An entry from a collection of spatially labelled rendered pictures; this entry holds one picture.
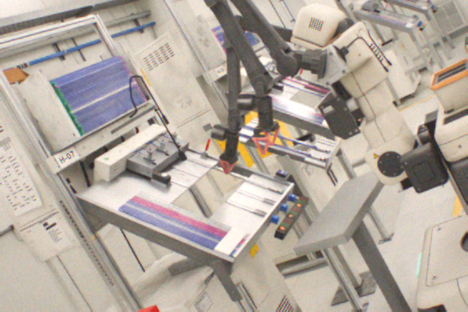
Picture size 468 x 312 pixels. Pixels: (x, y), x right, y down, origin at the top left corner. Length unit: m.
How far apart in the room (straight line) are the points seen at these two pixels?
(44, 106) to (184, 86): 1.38
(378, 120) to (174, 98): 1.83
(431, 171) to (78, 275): 2.74
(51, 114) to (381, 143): 1.32
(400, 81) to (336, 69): 4.91
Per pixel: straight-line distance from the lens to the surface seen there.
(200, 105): 3.59
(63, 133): 2.41
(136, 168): 2.53
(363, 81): 2.13
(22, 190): 2.55
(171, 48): 3.59
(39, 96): 2.44
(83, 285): 4.13
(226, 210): 2.38
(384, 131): 2.14
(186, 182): 2.52
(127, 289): 2.39
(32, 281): 3.90
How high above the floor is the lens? 1.32
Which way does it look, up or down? 5 degrees down
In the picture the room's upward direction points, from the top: 30 degrees counter-clockwise
